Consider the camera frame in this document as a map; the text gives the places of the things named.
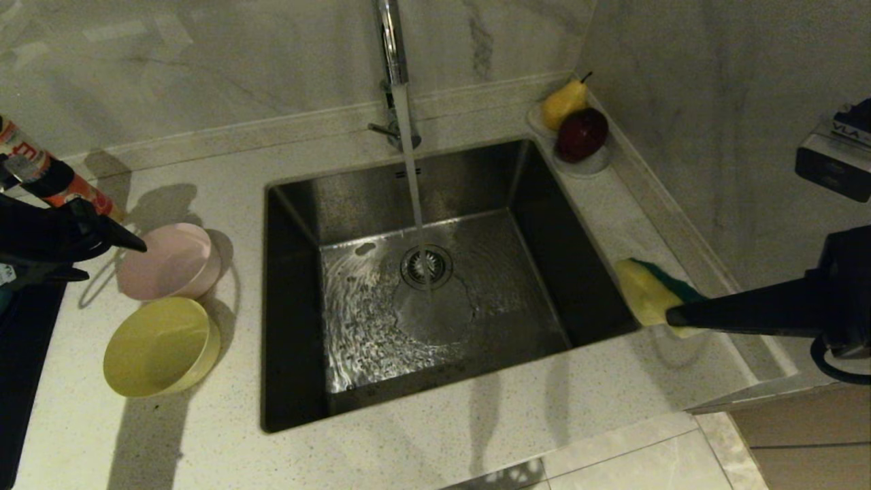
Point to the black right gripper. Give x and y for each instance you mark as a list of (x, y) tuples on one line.
[(847, 292)]

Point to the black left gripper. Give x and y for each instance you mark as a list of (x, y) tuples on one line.
[(30, 231)]

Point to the pink bowl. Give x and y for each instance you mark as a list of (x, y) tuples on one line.
[(167, 262)]

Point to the green sponge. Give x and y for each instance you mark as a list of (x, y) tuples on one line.
[(646, 292)]

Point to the yellow bowl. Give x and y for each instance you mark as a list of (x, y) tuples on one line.
[(160, 347)]

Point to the chrome faucet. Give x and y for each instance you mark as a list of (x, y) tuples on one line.
[(391, 41)]

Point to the stainless steel sink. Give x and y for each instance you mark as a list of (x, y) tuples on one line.
[(510, 306)]

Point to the round metal sink drain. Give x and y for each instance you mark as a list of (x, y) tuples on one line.
[(435, 269)]

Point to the beige wooden cabinet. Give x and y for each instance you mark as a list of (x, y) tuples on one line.
[(803, 435)]

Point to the white fruit dish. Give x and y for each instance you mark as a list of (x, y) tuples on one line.
[(585, 169)]

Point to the dark red apple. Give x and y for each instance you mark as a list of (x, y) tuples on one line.
[(580, 136)]

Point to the yellow pear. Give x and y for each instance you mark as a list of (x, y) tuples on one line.
[(561, 105)]

